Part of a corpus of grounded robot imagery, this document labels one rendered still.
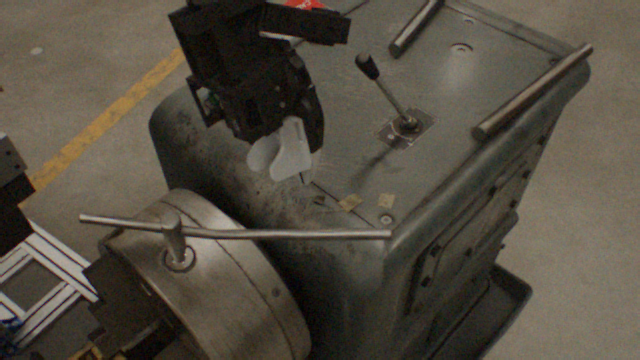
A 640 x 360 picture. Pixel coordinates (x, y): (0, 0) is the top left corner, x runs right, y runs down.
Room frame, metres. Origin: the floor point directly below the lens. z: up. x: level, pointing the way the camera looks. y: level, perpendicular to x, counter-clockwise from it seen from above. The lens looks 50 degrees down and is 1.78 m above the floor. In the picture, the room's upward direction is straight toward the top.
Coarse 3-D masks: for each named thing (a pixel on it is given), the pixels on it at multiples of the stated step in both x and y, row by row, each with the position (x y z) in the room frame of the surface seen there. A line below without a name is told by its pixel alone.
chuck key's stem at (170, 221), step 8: (168, 216) 0.34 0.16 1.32; (176, 216) 0.34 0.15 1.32; (160, 224) 0.33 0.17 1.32; (168, 224) 0.33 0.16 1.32; (176, 224) 0.33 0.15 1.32; (168, 232) 0.33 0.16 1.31; (176, 232) 0.33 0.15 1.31; (168, 240) 0.33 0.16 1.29; (176, 240) 0.33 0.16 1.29; (184, 240) 0.34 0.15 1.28; (168, 248) 0.33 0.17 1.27; (176, 248) 0.33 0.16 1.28; (184, 248) 0.34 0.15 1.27; (176, 256) 0.34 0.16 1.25; (184, 256) 0.34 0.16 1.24
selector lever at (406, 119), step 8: (376, 80) 0.52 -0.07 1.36; (384, 88) 0.53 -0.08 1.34; (392, 96) 0.53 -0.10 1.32; (392, 104) 0.54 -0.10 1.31; (400, 104) 0.54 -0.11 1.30; (400, 112) 0.54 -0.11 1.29; (400, 120) 0.56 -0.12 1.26; (408, 120) 0.54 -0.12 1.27; (416, 120) 0.56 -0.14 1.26; (408, 128) 0.54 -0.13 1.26; (416, 128) 0.54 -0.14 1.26
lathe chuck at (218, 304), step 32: (192, 224) 0.39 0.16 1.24; (128, 256) 0.35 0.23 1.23; (160, 256) 0.35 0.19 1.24; (224, 256) 0.35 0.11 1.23; (160, 288) 0.30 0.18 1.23; (192, 288) 0.31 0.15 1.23; (224, 288) 0.31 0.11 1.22; (160, 320) 0.35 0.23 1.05; (192, 320) 0.27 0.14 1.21; (224, 320) 0.28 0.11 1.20; (256, 320) 0.29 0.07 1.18; (192, 352) 0.28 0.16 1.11; (224, 352) 0.25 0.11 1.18; (256, 352) 0.26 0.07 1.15; (288, 352) 0.28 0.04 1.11
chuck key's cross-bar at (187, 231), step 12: (84, 216) 0.35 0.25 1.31; (96, 216) 0.35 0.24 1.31; (108, 216) 0.35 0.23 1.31; (132, 228) 0.34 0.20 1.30; (144, 228) 0.34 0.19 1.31; (156, 228) 0.34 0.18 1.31; (192, 228) 0.34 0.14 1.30; (204, 228) 0.34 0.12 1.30; (216, 240) 0.33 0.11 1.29; (228, 240) 0.33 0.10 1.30; (240, 240) 0.33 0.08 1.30; (252, 240) 0.33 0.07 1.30; (264, 240) 0.32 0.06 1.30; (360, 240) 0.31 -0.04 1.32; (372, 240) 0.31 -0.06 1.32; (384, 240) 0.31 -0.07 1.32
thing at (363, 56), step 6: (360, 54) 0.52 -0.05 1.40; (366, 54) 0.52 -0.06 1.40; (360, 60) 0.51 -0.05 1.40; (366, 60) 0.51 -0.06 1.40; (372, 60) 0.52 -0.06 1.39; (360, 66) 0.51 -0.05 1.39; (366, 66) 0.51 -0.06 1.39; (372, 66) 0.52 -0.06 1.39; (366, 72) 0.51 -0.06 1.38; (372, 72) 0.52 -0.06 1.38; (378, 72) 0.52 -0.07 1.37; (372, 78) 0.52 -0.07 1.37
